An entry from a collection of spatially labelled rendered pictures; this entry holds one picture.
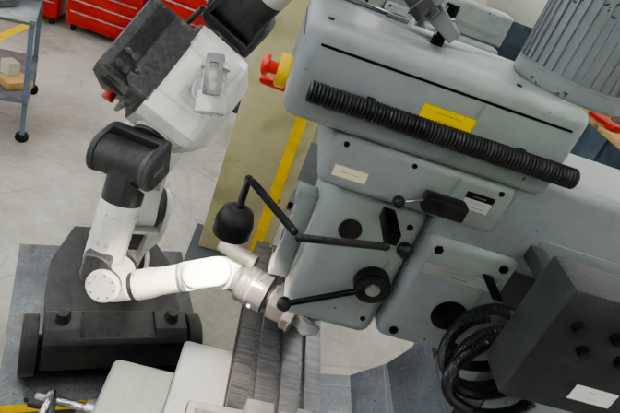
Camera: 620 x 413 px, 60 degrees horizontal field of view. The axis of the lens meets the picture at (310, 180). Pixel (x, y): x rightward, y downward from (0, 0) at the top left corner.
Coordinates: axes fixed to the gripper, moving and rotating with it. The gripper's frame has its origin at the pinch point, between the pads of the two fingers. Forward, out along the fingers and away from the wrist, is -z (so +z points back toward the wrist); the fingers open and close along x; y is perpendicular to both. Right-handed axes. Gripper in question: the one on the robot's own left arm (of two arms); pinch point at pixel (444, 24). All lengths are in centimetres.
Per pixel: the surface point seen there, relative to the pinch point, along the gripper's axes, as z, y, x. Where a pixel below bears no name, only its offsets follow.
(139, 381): -28, -116, 0
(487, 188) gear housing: -26.1, -8.9, 7.1
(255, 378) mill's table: -43, -86, -2
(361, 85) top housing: 1.1, -13.0, 15.7
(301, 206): -11.4, -40.4, 5.2
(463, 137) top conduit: -14.8, -5.7, 13.8
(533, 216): -36.1, -6.2, 3.2
